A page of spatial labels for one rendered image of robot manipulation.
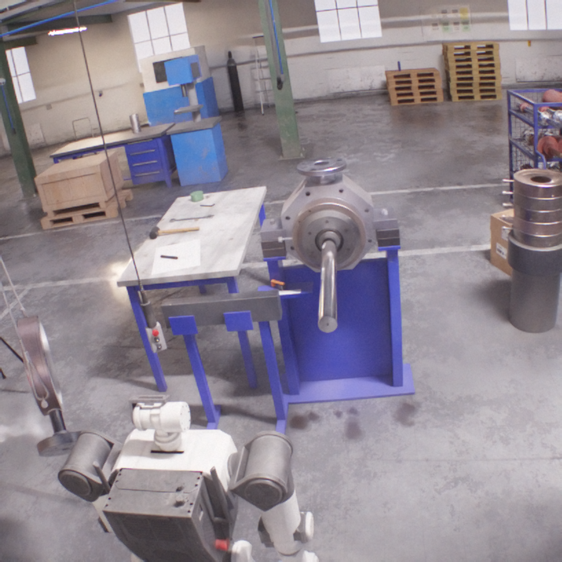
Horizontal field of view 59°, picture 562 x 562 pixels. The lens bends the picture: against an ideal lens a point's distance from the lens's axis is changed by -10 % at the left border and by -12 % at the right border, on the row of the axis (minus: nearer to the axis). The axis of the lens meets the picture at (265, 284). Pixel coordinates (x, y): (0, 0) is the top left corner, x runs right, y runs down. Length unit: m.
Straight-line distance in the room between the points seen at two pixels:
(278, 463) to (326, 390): 2.34
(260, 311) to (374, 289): 0.72
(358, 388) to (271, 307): 0.93
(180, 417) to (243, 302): 1.72
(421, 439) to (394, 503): 0.48
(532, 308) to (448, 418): 1.09
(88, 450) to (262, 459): 0.42
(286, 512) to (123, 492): 0.37
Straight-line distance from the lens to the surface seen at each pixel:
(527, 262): 3.70
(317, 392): 3.46
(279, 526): 1.31
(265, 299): 2.80
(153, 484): 1.18
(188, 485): 1.15
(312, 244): 2.77
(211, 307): 2.87
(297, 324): 3.33
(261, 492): 1.15
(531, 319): 3.95
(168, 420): 1.17
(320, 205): 2.74
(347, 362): 3.47
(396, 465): 2.99
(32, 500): 3.41
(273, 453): 1.17
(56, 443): 1.93
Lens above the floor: 2.18
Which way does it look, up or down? 27 degrees down
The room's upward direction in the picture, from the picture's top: 10 degrees counter-clockwise
